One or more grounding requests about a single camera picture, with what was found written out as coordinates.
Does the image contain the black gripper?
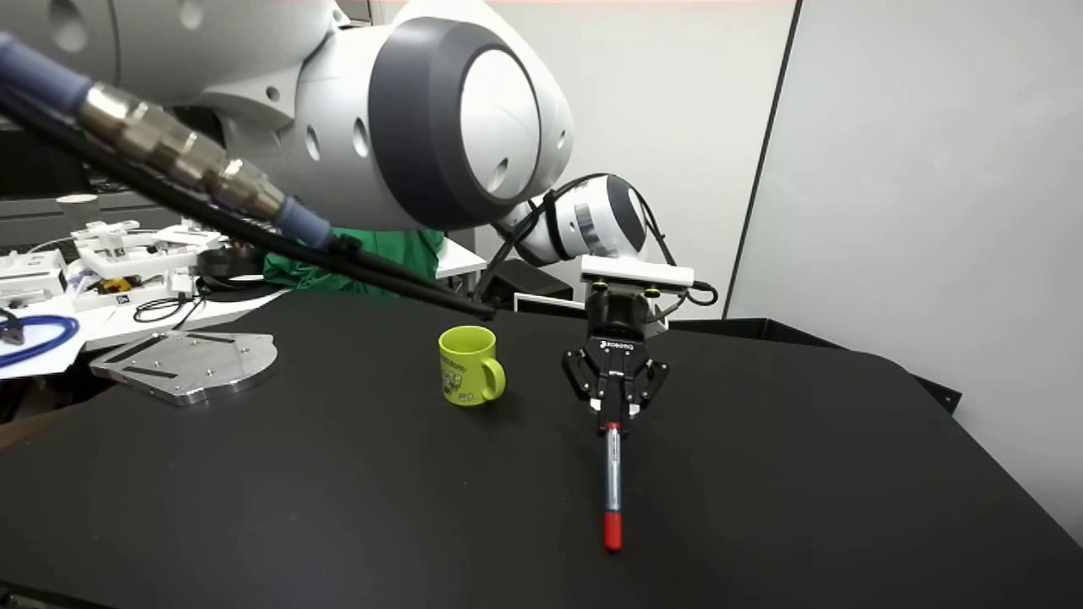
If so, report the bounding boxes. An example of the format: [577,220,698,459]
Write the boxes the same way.
[562,280,675,430]

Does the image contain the red capped black marker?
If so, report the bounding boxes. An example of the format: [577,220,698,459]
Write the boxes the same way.
[598,420,627,556]

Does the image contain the small black case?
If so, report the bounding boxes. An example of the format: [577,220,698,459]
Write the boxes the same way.
[482,258,580,318]

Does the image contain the yellow-green mug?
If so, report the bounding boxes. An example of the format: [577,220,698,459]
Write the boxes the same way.
[438,323,511,410]

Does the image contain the black table cover sheet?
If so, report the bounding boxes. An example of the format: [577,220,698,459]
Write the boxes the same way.
[0,287,1083,609]

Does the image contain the green cloth pile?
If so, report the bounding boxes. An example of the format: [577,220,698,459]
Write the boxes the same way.
[260,225,452,304]

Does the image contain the silver metal mounting plate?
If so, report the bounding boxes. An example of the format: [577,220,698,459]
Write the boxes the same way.
[88,325,280,410]

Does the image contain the white printed parts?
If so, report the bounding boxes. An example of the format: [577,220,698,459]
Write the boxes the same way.
[69,212,231,283]

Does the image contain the white side table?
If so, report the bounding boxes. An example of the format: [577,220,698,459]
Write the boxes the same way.
[0,225,490,384]

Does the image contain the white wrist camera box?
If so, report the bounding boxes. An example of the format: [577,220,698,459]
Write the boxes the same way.
[580,254,698,290]

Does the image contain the black cable loop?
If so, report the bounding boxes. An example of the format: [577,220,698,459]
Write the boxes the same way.
[134,287,205,328]

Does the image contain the cable conduit with brass fittings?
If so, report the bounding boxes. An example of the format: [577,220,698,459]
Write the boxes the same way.
[0,26,502,318]

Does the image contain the blue cable loop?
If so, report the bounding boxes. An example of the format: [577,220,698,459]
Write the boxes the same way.
[0,313,86,368]

